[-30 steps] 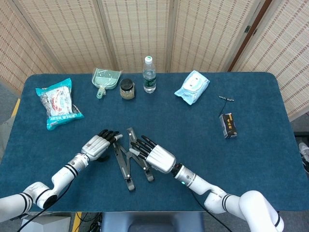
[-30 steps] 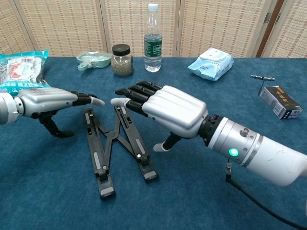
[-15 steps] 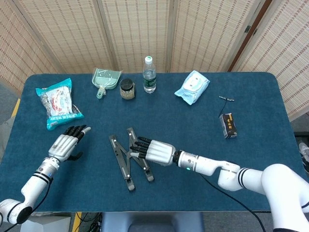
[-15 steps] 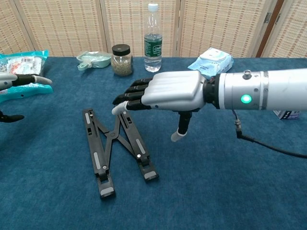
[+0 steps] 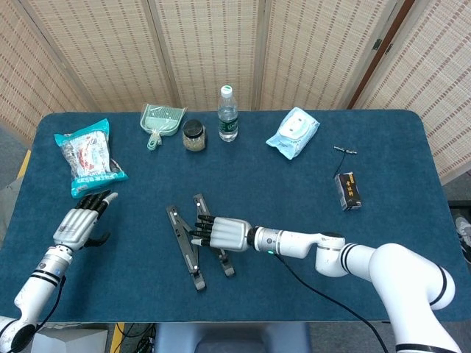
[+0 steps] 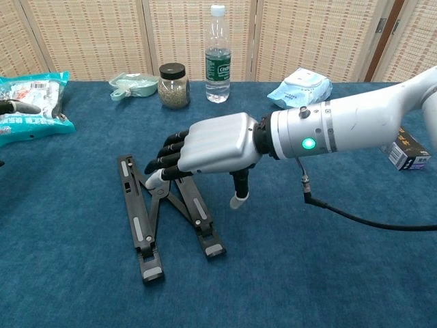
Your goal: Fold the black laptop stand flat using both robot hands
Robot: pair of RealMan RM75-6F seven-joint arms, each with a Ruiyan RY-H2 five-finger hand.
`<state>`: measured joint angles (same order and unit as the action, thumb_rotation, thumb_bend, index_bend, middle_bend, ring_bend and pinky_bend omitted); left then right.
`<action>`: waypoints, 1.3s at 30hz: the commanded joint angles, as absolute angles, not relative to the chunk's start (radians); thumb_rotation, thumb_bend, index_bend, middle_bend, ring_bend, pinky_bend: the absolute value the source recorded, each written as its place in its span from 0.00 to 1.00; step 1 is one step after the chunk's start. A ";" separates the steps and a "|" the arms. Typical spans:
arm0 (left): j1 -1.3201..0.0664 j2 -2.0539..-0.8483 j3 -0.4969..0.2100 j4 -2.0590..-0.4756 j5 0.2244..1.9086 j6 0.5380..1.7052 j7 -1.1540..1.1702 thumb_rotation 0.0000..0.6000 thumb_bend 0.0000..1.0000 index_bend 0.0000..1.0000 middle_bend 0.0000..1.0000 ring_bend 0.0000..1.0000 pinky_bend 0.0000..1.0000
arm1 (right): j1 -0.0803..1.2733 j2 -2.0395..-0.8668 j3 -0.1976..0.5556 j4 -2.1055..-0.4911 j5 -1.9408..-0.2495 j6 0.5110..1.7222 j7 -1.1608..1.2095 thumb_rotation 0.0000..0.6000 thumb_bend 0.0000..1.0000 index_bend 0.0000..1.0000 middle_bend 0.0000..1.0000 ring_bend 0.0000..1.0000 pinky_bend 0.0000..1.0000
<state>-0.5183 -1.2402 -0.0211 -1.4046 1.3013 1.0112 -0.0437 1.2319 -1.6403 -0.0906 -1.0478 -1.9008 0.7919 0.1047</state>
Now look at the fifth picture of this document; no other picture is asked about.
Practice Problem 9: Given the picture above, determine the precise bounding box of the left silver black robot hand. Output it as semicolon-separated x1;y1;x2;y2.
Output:
52;189;118;253

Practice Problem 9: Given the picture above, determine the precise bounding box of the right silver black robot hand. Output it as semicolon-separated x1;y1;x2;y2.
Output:
189;215;255;253

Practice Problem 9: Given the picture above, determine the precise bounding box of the black folding laptop stand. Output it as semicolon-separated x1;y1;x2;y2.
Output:
165;193;236;292

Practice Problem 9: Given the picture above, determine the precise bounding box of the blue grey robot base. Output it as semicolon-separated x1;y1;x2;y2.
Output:
154;322;312;353

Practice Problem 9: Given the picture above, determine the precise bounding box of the blue table mat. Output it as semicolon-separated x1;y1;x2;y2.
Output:
0;109;471;324

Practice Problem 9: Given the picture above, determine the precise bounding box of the teal snack bag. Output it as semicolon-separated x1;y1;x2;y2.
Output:
54;118;130;200

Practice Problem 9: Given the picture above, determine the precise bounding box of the glass jar black lid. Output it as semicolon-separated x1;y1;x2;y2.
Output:
182;119;208;152

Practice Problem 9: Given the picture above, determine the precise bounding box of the clear water bottle green label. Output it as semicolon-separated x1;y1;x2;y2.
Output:
217;85;239;143

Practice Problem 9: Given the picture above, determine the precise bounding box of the light blue wet wipes pack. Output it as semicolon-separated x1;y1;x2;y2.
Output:
265;107;321;160

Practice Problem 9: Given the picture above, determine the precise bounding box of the small black carton box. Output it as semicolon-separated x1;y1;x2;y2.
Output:
333;171;363;212

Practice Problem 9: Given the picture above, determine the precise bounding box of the green mini dustpan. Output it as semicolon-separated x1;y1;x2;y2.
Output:
139;103;188;152

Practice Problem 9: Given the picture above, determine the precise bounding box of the woven bamboo folding screen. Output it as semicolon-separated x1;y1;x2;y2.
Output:
0;0;471;185

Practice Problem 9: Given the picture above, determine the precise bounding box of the grey sneaker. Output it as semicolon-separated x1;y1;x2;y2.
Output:
455;215;471;264

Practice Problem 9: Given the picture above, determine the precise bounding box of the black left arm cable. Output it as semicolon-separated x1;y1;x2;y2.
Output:
35;274;68;332

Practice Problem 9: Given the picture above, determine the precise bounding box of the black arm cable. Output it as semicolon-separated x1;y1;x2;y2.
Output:
35;274;68;332
272;252;390;353

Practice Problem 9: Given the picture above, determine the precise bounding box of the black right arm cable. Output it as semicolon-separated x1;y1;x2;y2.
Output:
272;252;390;353

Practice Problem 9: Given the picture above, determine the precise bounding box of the floor cable bundle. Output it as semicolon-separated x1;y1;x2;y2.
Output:
123;323;157;353

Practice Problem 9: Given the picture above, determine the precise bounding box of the brown wooden post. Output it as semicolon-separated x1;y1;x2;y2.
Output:
347;0;417;110

